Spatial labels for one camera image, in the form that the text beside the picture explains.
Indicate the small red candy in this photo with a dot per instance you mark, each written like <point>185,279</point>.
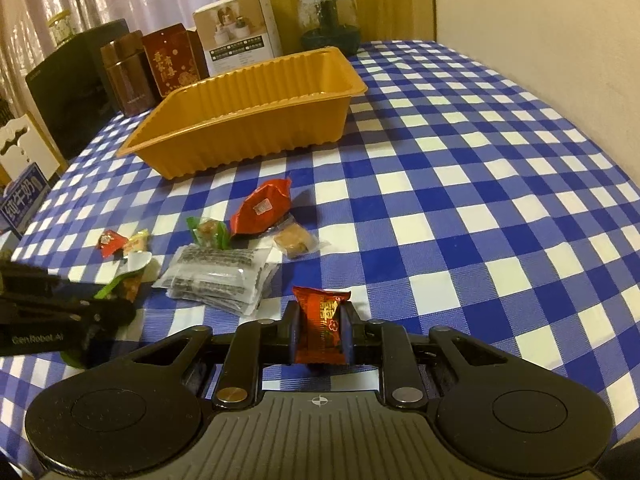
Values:
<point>111,242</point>

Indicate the white and green snack packet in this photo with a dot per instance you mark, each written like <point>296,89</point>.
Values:
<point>135,266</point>

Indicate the green glass jar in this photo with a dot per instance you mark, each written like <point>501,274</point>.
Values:
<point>327,20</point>

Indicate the clear packet with brown cake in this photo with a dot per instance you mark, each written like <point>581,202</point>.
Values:
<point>292,241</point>

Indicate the yellow candy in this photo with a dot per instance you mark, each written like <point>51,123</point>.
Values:
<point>136,244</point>

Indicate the blue checkered tablecloth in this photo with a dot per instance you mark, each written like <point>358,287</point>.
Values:
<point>450,185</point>

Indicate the clear packet of dark snacks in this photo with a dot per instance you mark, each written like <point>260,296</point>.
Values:
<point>269,275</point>
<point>210,272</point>

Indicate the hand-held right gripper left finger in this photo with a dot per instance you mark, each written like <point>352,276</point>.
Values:
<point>295,332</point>

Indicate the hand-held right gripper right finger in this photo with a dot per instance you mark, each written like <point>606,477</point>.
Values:
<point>346,335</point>

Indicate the small red snack packet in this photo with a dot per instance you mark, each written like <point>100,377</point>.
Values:
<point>320,325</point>

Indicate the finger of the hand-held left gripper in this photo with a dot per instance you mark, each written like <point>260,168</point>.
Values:
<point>30,280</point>
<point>112,317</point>

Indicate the blue milk carton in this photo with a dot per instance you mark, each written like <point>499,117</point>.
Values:
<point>25,197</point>

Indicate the white cardboard box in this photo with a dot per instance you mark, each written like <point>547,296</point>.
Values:
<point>240,35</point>

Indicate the white carved wooden panel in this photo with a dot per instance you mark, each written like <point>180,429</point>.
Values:
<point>25,152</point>

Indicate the large red snack packet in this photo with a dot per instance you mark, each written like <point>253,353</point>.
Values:
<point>257,207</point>

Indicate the black box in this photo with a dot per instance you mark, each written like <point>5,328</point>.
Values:
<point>65,90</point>

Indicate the orange plastic tray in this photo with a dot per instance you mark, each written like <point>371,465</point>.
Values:
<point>240,135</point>

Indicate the green candy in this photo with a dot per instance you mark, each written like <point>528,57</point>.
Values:
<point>207,232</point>

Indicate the small white jar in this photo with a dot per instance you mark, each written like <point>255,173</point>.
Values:
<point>60,27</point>

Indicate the brown cylindrical canister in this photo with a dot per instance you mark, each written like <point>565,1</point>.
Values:
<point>125,80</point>

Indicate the dark red tin box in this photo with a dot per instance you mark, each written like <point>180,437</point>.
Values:
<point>167,62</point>

